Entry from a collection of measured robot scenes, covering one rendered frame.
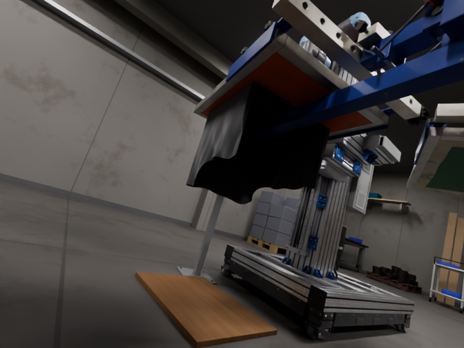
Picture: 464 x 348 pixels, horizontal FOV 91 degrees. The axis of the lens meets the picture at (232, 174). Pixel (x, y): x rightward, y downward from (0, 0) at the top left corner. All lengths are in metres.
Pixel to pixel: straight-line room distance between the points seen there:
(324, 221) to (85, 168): 3.78
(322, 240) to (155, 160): 3.62
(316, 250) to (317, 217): 0.23
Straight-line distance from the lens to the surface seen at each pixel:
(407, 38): 0.82
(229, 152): 0.89
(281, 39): 0.79
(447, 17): 0.72
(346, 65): 0.89
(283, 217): 5.09
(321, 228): 1.73
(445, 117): 1.14
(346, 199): 1.95
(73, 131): 4.52
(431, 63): 0.73
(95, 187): 4.50
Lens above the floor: 0.43
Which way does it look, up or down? 10 degrees up
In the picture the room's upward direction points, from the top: 17 degrees clockwise
